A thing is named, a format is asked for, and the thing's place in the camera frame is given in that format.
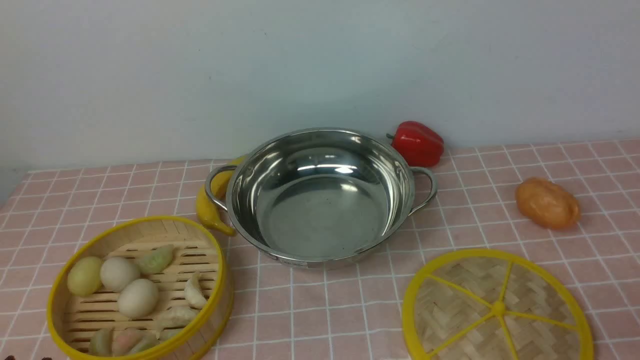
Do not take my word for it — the yellow-rimmed woven bamboo lid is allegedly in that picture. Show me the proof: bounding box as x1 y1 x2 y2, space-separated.
401 248 595 360

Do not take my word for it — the stainless steel pot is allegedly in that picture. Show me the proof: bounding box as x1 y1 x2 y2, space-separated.
204 127 439 271

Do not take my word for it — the red bell pepper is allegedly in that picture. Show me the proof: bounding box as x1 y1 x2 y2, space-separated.
386 120 445 167

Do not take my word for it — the yellow banana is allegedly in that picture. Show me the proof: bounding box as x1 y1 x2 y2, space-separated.
195 170 236 237

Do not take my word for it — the white dumpling right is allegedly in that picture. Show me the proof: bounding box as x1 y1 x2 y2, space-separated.
183 271 208 310

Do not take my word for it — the white dumpling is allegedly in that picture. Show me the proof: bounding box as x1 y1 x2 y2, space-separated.
152 306 199 339
183 271 208 310

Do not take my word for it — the white dumpling lower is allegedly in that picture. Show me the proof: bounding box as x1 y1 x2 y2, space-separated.
152 306 199 339

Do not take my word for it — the white round bun lower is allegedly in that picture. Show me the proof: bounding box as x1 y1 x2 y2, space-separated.
117 278 159 319

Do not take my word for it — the white round bun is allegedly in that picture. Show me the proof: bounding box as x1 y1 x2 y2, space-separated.
100 256 141 293
117 278 159 319

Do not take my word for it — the white round bun upper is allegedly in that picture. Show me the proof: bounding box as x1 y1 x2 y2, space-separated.
100 256 141 293

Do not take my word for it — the orange-brown bread roll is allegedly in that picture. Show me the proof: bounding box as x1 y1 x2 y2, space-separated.
515 177 582 230

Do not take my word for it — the pink and green dumpling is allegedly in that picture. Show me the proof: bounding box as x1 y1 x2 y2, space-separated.
111 328 160 357

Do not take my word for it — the yellowish round bun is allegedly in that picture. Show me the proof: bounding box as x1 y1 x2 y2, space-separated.
67 256 103 297

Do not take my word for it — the pale green dumpling left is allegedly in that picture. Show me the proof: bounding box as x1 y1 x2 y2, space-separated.
88 328 114 357

